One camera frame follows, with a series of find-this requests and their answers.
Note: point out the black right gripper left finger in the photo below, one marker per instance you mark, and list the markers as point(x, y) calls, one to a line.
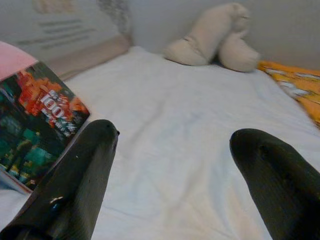
point(75, 180)

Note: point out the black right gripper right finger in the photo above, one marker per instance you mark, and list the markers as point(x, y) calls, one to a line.
point(280, 185)

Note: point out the pink pillow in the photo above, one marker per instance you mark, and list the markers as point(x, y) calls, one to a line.
point(12, 60)

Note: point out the yellow cartoon print blanket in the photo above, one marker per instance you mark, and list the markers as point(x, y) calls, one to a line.
point(297, 82)

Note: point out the bed with white sheet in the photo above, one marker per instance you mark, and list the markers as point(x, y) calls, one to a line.
point(170, 120)

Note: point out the cream plush toy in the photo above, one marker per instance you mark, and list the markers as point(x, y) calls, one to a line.
point(207, 40)

